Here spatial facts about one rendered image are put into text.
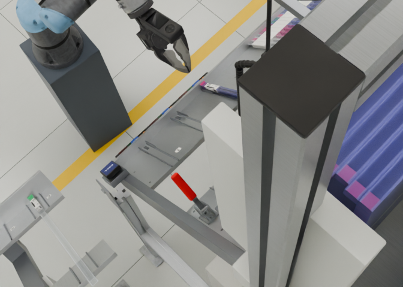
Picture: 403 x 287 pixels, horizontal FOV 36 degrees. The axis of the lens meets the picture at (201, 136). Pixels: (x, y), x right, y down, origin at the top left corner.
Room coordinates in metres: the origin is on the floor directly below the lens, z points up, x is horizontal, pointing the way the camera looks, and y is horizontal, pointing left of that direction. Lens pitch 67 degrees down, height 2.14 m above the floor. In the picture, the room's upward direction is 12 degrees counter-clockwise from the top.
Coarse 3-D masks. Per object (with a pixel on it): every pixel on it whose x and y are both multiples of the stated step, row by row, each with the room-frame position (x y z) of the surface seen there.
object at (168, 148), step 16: (256, 48) 0.82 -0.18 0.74; (224, 80) 0.74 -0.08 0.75; (208, 96) 0.70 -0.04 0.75; (224, 96) 0.67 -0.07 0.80; (192, 112) 0.67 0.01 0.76; (208, 112) 0.64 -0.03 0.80; (176, 128) 0.63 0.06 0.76; (192, 128) 0.60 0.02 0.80; (160, 144) 0.60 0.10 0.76; (176, 144) 0.57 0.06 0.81; (192, 144) 0.55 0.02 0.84; (128, 160) 0.59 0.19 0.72; (144, 160) 0.57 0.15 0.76; (160, 160) 0.54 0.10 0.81; (176, 160) 0.52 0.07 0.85; (144, 176) 0.51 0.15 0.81; (160, 176) 0.49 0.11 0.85
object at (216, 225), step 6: (210, 192) 0.38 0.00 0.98; (204, 198) 0.37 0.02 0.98; (210, 198) 0.37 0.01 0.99; (210, 204) 0.35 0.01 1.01; (216, 204) 0.34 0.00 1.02; (192, 210) 0.35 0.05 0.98; (198, 216) 0.33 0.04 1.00; (204, 222) 0.31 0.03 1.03; (216, 222) 0.30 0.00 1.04; (216, 228) 0.29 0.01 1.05; (222, 228) 0.28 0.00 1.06; (222, 234) 0.27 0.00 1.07; (228, 234) 0.27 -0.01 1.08; (228, 240) 0.26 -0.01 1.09; (234, 240) 0.25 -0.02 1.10; (240, 246) 0.24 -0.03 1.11
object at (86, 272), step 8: (40, 208) 0.49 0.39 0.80; (48, 216) 0.45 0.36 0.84; (48, 224) 0.42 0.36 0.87; (56, 232) 0.39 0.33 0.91; (64, 240) 0.36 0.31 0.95; (64, 248) 0.34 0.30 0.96; (72, 248) 0.33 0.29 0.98; (72, 256) 0.31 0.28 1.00; (80, 264) 0.28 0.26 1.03; (88, 272) 0.26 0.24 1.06; (88, 280) 0.24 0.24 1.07; (96, 280) 0.24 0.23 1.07
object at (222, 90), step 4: (204, 84) 0.74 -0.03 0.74; (204, 88) 0.74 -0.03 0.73; (220, 88) 0.70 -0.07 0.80; (224, 88) 0.69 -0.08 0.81; (228, 88) 0.68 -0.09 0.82; (220, 92) 0.69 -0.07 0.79; (224, 92) 0.67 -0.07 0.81; (228, 92) 0.66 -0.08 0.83; (232, 92) 0.66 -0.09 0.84; (236, 92) 0.65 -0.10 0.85; (236, 96) 0.64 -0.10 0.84
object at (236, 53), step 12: (276, 12) 0.92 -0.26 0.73; (264, 24) 0.89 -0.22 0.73; (252, 36) 0.86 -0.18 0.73; (240, 48) 0.83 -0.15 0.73; (228, 60) 0.81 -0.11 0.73; (216, 72) 0.78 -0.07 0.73; (192, 96) 0.73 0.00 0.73; (180, 108) 0.70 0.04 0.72; (168, 120) 0.67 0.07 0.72; (144, 132) 0.65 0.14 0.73; (156, 132) 0.65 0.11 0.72; (132, 144) 0.62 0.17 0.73; (144, 144) 0.62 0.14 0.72; (120, 156) 0.60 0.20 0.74; (132, 156) 0.60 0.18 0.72
